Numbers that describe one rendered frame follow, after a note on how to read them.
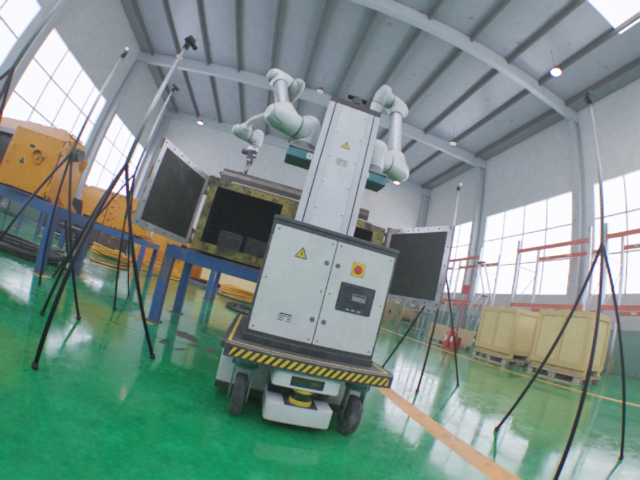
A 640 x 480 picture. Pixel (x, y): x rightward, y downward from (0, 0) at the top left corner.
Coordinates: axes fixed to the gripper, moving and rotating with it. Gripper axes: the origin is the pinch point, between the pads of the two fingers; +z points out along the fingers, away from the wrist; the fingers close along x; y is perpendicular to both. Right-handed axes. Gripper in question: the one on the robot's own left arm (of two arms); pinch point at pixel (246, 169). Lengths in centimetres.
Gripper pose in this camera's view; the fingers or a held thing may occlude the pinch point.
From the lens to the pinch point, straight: 267.1
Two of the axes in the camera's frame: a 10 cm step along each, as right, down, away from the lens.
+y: 9.5, 2.7, 1.3
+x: -1.7, 1.3, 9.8
